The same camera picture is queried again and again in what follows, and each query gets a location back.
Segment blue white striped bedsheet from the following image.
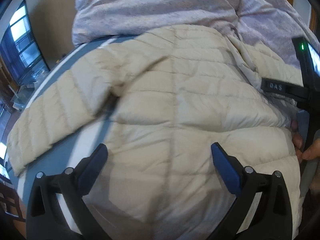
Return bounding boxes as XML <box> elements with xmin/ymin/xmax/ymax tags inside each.
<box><xmin>15</xmin><ymin>35</ymin><xmax>141</xmax><ymax>230</ymax></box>

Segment black television screen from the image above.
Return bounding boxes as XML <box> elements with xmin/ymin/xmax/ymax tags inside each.
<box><xmin>1</xmin><ymin>0</ymin><xmax>50</xmax><ymax>86</ymax></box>

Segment person's right hand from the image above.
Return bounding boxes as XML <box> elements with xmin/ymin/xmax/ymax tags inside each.
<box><xmin>291</xmin><ymin>119</ymin><xmax>320</xmax><ymax>164</ymax></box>

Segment cluttered side table items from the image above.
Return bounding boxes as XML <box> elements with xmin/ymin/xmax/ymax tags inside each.
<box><xmin>9</xmin><ymin>83</ymin><xmax>35</xmax><ymax>112</ymax></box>

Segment lavender duvet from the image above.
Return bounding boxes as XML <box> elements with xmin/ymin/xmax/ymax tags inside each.
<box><xmin>72</xmin><ymin>0</ymin><xmax>319</xmax><ymax>67</ymax></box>

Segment beige puffer jacket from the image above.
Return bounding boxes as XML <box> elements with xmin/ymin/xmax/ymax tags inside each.
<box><xmin>7</xmin><ymin>25</ymin><xmax>302</xmax><ymax>239</ymax></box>

